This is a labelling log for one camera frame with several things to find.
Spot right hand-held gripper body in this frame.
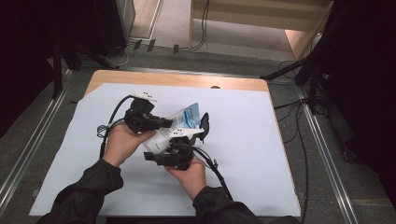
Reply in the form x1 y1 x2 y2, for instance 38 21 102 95
167 127 205 171

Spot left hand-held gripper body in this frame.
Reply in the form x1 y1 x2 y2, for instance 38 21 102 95
124 91 163 134

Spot blue and white pouch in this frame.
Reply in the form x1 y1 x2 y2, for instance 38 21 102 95
142 102 201 154

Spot person's right hand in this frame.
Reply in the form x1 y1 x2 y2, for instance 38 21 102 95
164 159 208 202

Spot person's left hand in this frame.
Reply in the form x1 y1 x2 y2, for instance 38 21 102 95
102 120 157 168

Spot white table cloth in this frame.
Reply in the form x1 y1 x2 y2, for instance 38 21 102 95
28 82 302 217

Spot black tripod stand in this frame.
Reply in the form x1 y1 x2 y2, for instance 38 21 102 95
50 36 120 100

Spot black curtain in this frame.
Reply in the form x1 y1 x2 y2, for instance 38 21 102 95
323 0 396 209
0 0 127 138

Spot light wooden shelf unit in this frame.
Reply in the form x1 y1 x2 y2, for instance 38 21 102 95
188 0 334 60

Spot black angled stand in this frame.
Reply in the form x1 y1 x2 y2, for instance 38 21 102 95
260 0 331 115

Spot left hand-held gripper cable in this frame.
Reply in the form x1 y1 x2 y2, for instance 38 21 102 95
96 94 134 158

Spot hand-held gripper cable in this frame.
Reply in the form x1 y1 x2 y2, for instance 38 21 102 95
191 146 234 202
96 94 134 158

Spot right hand-held gripper cable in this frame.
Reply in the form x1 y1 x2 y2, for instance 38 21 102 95
191 146 234 202

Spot white floor cable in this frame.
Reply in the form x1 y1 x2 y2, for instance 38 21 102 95
104 43 138 68

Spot black hanging cable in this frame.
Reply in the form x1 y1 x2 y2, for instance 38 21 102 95
186 0 210 52

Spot metal floor rail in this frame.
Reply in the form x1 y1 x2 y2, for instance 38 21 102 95
295 87 359 224
0 69 73 216

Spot black floor cables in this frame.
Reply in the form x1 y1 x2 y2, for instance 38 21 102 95
274 60 311 224

